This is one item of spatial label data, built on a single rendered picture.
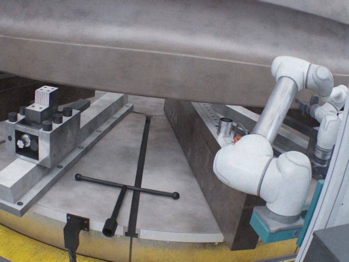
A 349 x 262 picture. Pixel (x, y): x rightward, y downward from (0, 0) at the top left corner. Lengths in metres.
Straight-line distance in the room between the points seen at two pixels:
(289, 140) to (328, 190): 1.90
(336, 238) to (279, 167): 0.37
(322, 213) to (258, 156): 0.35
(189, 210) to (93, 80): 0.92
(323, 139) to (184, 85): 0.91
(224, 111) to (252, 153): 2.34
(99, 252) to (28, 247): 0.46
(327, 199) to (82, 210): 1.33
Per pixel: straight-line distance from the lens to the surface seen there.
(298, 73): 1.88
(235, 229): 1.99
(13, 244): 2.43
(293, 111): 4.15
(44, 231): 2.38
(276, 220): 1.52
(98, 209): 2.24
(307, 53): 2.83
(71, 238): 2.04
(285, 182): 1.45
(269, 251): 2.49
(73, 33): 2.54
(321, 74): 1.85
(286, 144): 3.31
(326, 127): 1.88
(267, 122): 1.65
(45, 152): 2.28
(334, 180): 1.41
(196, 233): 2.16
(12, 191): 2.12
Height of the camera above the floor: 1.51
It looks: 19 degrees down
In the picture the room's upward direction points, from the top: 8 degrees clockwise
